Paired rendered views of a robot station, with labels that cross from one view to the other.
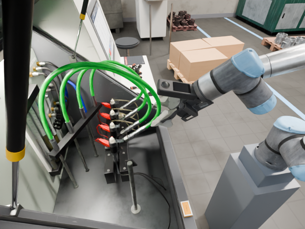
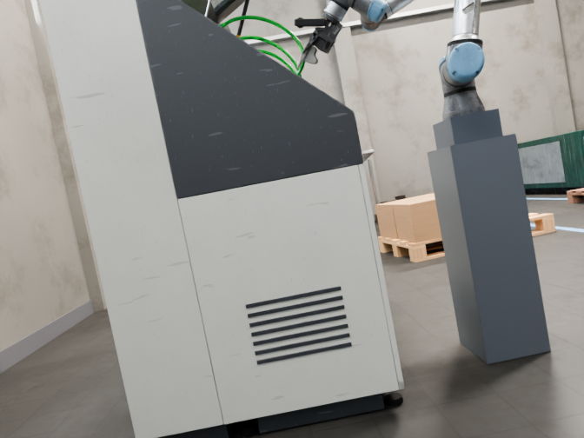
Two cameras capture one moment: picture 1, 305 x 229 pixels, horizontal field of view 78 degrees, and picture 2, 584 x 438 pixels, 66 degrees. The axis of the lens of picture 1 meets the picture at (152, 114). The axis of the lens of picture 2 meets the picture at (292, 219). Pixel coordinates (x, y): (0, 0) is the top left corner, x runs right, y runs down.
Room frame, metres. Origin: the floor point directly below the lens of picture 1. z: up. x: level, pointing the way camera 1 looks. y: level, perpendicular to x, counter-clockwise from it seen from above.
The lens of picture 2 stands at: (-1.25, -0.11, 0.75)
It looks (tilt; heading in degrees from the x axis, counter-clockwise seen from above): 3 degrees down; 8
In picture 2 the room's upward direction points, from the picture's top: 11 degrees counter-clockwise
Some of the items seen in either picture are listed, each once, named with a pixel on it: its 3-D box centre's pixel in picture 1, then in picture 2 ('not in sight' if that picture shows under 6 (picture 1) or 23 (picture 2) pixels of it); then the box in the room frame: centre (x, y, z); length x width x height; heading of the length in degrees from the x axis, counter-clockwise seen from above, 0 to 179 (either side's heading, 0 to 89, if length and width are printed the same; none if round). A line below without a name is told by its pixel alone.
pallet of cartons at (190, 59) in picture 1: (210, 60); (456, 217); (3.04, -1.00, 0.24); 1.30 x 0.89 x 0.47; 104
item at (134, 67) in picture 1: (135, 70); not in sight; (1.22, 0.12, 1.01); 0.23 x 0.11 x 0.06; 9
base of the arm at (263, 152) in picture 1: (275, 150); (461, 103); (0.55, -0.57, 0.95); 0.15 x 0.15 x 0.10
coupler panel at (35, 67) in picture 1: (46, 90); not in sight; (0.67, 0.45, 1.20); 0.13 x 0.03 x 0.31; 9
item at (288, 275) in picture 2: not in sight; (292, 284); (0.46, 0.18, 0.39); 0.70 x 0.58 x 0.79; 9
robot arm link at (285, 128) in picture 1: (287, 133); (456, 72); (0.54, -0.57, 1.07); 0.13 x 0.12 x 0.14; 176
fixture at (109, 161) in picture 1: (118, 150); not in sight; (0.59, 0.17, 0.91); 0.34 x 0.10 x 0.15; 9
